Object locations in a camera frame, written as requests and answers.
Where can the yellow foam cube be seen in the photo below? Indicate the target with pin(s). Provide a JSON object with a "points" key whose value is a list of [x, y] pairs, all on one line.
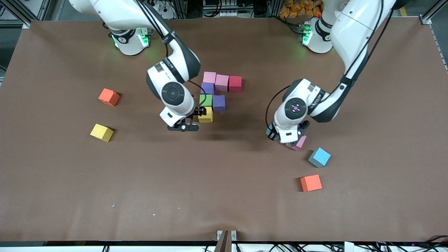
{"points": [[207, 117], [102, 132]]}

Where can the green foam cube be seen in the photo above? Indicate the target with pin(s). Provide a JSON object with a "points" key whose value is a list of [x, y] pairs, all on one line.
{"points": [[205, 100]]}

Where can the pink foam cube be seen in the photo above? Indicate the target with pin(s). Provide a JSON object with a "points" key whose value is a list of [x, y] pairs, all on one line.
{"points": [[209, 77], [222, 83], [299, 142]]}

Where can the purple foam cube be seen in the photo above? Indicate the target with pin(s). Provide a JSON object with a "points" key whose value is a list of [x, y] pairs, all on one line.
{"points": [[208, 88], [219, 103]]}

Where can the red foam cube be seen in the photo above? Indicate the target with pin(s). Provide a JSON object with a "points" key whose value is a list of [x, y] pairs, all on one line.
{"points": [[235, 84]]}

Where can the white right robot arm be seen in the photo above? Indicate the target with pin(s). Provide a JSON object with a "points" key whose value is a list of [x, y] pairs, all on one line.
{"points": [[182, 66]]}

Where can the orange foam cube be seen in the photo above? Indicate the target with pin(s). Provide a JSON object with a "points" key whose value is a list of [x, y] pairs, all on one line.
{"points": [[109, 98], [311, 183]]}

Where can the brown paper table cover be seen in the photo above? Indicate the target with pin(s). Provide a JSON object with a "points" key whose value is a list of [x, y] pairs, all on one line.
{"points": [[224, 175]]}

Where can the white electronic device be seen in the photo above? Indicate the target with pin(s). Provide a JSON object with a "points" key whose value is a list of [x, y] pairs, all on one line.
{"points": [[224, 14]]}

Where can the white power strip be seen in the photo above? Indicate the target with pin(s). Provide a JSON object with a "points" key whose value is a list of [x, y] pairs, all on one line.
{"points": [[164, 10]]}

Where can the orange snack bags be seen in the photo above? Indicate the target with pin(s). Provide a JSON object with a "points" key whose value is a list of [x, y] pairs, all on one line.
{"points": [[297, 8]]}

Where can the aluminium frame post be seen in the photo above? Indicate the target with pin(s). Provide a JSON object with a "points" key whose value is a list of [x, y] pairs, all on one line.
{"points": [[26, 23], [426, 20]]}

